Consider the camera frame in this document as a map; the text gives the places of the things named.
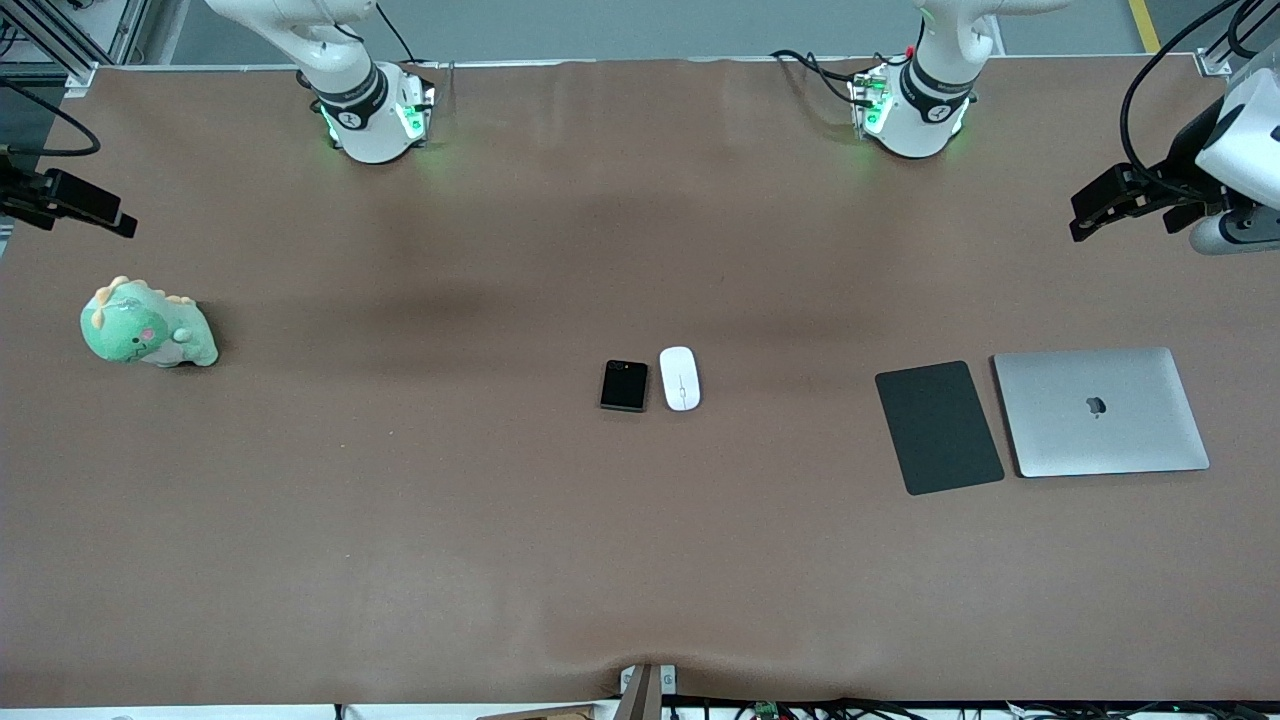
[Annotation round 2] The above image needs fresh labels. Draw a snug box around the white computer mouse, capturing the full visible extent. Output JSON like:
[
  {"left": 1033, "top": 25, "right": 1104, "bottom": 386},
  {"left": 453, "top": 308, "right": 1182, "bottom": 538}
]
[{"left": 659, "top": 346, "right": 702, "bottom": 412}]

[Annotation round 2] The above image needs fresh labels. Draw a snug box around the black flip phone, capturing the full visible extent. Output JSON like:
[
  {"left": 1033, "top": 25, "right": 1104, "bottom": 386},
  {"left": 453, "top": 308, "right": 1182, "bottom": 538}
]
[{"left": 600, "top": 360, "right": 649, "bottom": 413}]

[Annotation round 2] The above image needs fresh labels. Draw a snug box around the black mouse pad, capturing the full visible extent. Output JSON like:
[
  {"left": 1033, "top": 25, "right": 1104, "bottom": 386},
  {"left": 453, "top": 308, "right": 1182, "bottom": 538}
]
[{"left": 875, "top": 360, "right": 1006, "bottom": 497}]

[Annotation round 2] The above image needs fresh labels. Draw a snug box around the green dinosaur plush toy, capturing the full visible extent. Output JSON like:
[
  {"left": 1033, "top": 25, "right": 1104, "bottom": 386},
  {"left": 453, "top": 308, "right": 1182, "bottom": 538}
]
[{"left": 80, "top": 276, "right": 220, "bottom": 369}]

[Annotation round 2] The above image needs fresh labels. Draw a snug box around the silver closed laptop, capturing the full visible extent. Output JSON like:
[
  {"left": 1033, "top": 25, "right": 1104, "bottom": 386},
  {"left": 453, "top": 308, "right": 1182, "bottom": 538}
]
[{"left": 992, "top": 346, "right": 1211, "bottom": 479}]

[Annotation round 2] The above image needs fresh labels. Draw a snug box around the brown table cover mat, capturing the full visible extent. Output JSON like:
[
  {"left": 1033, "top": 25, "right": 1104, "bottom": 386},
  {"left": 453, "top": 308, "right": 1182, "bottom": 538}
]
[{"left": 0, "top": 55, "right": 1280, "bottom": 709}]

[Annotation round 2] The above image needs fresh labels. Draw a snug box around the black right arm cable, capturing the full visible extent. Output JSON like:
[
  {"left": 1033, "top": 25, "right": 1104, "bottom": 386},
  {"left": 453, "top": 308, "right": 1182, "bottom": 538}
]
[{"left": 0, "top": 78, "right": 102, "bottom": 159}]

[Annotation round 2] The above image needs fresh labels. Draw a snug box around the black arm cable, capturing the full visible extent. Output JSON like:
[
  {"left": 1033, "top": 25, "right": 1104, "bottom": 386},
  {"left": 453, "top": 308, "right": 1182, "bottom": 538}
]
[
  {"left": 0, "top": 78, "right": 102, "bottom": 159},
  {"left": 1120, "top": 0, "right": 1280, "bottom": 183}
]

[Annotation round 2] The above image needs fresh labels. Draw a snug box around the aluminium frame profile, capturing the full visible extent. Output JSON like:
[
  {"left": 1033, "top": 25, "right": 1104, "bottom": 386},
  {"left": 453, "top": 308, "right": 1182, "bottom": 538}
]
[
  {"left": 1195, "top": 0, "right": 1280, "bottom": 79},
  {"left": 0, "top": 0, "right": 151, "bottom": 97}
]

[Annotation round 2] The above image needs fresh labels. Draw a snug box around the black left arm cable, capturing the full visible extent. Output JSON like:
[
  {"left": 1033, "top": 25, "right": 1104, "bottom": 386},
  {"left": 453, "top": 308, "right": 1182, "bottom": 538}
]
[{"left": 1120, "top": 0, "right": 1280, "bottom": 183}]

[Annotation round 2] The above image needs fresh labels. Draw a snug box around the black left base cable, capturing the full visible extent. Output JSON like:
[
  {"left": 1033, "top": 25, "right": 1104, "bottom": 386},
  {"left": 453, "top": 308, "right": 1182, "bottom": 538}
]
[{"left": 770, "top": 48, "right": 916, "bottom": 107}]

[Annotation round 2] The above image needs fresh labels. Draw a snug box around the black base cable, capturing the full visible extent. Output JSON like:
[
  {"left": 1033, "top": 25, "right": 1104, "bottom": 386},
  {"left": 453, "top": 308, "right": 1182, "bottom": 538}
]
[
  {"left": 375, "top": 0, "right": 421, "bottom": 67},
  {"left": 770, "top": 48, "right": 916, "bottom": 107}
]

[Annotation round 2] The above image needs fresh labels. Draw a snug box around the black right base cable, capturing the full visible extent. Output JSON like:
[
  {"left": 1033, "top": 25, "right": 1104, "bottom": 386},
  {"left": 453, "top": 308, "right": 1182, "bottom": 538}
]
[{"left": 375, "top": 0, "right": 421, "bottom": 67}]

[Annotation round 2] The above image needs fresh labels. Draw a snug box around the grey metal table bracket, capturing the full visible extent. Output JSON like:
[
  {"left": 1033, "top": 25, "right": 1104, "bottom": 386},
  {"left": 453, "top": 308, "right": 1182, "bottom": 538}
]
[{"left": 618, "top": 663, "right": 679, "bottom": 720}]

